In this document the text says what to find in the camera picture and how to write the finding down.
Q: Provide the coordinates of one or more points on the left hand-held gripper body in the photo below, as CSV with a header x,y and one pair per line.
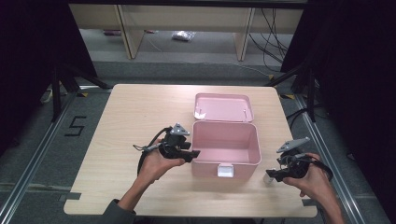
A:
x,y
171,144

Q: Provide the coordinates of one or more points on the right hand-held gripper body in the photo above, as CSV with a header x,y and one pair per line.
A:
x,y
294,165

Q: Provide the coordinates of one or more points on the small white bottle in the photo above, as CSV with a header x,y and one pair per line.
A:
x,y
268,179

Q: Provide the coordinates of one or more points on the pink plastic storage box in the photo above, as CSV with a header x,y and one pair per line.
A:
x,y
224,140

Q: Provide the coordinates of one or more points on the person's left hand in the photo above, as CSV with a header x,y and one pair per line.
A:
x,y
155,166

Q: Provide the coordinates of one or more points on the person's right hand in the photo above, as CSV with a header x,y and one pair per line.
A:
x,y
317,183

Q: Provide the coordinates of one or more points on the grey tape strip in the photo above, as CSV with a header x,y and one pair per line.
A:
x,y
308,202
70,196

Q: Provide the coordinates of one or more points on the black metal stand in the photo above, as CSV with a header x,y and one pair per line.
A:
x,y
311,93
56,93

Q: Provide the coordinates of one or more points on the person's grey-green clothing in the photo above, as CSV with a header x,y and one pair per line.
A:
x,y
118,214

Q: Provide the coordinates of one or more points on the black curtain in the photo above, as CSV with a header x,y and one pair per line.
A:
x,y
28,46
358,77

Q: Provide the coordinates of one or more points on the clear plastic bag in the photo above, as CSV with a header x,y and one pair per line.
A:
x,y
183,35

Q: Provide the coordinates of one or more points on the metal floor rail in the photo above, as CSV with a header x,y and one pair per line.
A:
x,y
330,161
34,158

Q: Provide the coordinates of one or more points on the light wooden desk frame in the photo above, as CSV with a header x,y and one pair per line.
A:
x,y
130,31

